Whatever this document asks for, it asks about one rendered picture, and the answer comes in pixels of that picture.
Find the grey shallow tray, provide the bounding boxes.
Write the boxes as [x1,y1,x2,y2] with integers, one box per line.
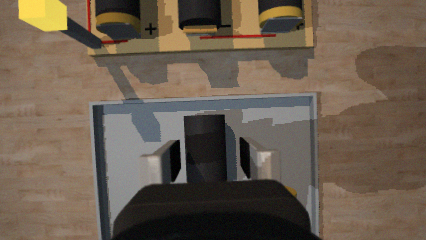
[89,93,319,240]

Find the black cylinder with yellow band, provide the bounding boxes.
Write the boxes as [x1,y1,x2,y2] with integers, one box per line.
[95,0,141,33]
[285,186,297,198]
[258,0,303,29]
[184,114,227,183]
[178,0,221,30]

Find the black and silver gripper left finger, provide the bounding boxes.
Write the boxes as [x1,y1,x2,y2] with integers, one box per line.
[138,140,181,189]

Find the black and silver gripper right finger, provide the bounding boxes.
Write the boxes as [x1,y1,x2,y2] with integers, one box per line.
[239,137,281,183]

